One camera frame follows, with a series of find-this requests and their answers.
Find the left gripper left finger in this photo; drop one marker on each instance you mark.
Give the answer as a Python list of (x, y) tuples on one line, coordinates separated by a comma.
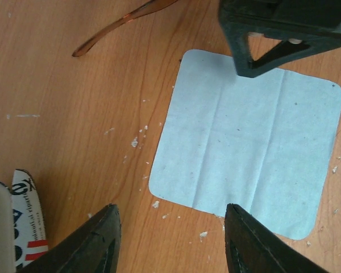
[(93, 247)]

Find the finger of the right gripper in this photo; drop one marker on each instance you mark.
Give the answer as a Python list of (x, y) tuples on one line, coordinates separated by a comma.
[(303, 28)]

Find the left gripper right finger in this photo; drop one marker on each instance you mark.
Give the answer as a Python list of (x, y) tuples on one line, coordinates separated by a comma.
[(251, 247)]

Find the american flag glasses case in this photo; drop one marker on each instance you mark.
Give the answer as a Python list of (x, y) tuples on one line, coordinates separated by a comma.
[(22, 229)]

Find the light blue square mat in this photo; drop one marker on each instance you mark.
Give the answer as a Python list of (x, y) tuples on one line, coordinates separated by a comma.
[(263, 143)]

